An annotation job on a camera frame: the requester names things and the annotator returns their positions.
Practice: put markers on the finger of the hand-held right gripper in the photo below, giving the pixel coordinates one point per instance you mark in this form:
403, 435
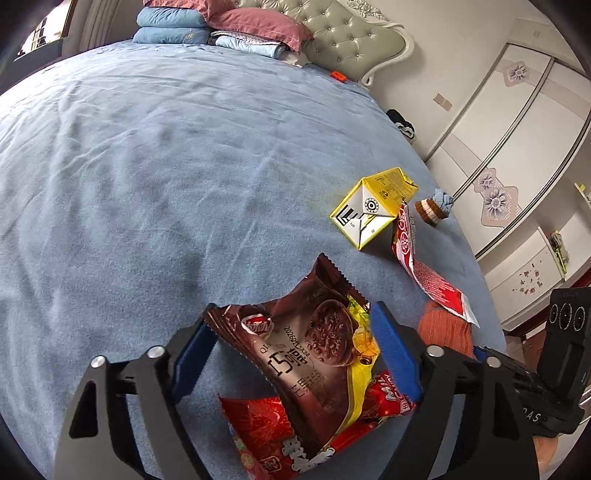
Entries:
517, 374

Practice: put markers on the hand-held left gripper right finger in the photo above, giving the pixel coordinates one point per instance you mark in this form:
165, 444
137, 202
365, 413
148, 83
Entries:
397, 355

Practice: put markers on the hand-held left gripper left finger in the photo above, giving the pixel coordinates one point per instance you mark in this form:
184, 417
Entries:
194, 357

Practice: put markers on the red snack bag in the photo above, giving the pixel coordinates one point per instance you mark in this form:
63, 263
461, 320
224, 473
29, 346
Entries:
263, 424

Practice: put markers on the brown snack bag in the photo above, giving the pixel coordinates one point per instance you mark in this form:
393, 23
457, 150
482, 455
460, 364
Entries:
300, 360

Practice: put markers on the orange knitted cloth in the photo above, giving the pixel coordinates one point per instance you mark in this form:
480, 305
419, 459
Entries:
443, 325

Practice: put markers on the white cabinet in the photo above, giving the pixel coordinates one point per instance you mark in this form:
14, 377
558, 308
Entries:
521, 286

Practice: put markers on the red and white wrapper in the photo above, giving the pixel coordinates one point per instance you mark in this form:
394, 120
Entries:
429, 286

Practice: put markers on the yellow drink carton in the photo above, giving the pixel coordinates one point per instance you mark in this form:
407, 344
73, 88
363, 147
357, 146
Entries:
369, 207

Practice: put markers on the rolled blue and brown socks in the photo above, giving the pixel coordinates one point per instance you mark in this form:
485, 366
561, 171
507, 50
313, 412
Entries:
434, 207

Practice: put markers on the white sliding wardrobe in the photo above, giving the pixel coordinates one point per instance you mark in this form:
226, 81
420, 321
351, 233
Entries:
521, 138

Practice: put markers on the black and white cloth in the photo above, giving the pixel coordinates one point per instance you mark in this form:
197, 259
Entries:
401, 124

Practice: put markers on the small orange object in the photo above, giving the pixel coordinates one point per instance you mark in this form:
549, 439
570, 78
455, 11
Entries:
338, 76

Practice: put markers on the folded light blue blanket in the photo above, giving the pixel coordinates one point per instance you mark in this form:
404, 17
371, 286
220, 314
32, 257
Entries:
247, 45

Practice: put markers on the folded blue quilt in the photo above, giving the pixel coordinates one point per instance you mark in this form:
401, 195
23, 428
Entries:
168, 35
171, 17

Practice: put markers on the padded grey-green headboard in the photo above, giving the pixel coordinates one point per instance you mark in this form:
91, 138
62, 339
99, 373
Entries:
341, 37

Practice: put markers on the pink pillow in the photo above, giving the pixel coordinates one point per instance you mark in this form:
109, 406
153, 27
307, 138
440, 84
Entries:
263, 25
184, 5

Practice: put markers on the window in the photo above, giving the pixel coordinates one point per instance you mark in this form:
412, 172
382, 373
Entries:
41, 32

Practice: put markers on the white wall shelf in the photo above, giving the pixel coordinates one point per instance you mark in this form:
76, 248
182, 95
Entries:
582, 191

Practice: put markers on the wall switch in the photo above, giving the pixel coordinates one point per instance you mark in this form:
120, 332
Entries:
442, 101

